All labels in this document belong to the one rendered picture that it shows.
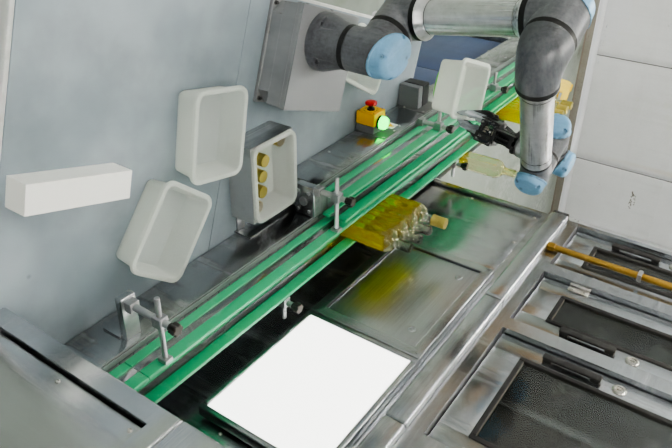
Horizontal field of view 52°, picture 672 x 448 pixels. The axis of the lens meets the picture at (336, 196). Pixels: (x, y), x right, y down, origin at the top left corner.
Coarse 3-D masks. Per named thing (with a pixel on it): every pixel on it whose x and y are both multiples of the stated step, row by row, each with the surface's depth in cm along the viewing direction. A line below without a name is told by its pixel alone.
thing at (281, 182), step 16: (272, 144) 186; (288, 144) 184; (256, 160) 171; (272, 160) 189; (288, 160) 186; (256, 176) 173; (272, 176) 191; (288, 176) 189; (256, 192) 175; (272, 192) 193; (288, 192) 191; (256, 208) 177; (272, 208) 186
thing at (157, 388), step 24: (456, 144) 261; (432, 168) 243; (408, 192) 227; (336, 240) 202; (312, 264) 191; (288, 288) 181; (240, 312) 173; (264, 312) 172; (216, 336) 165; (192, 360) 157; (168, 384) 150
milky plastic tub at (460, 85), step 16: (448, 64) 192; (464, 64) 189; (480, 64) 199; (448, 80) 193; (464, 80) 210; (480, 80) 208; (448, 96) 193; (464, 96) 211; (480, 96) 209; (448, 112) 194
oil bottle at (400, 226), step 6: (372, 210) 205; (366, 216) 202; (372, 216) 202; (378, 216) 202; (384, 216) 203; (390, 216) 203; (378, 222) 200; (384, 222) 200; (390, 222) 200; (396, 222) 200; (402, 222) 200; (396, 228) 197; (402, 228) 198; (408, 228) 200; (402, 234) 198
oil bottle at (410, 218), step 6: (378, 204) 208; (384, 204) 209; (378, 210) 206; (384, 210) 205; (390, 210) 205; (396, 210) 206; (402, 210) 206; (396, 216) 203; (402, 216) 202; (408, 216) 203; (414, 216) 203; (408, 222) 201; (414, 222) 202
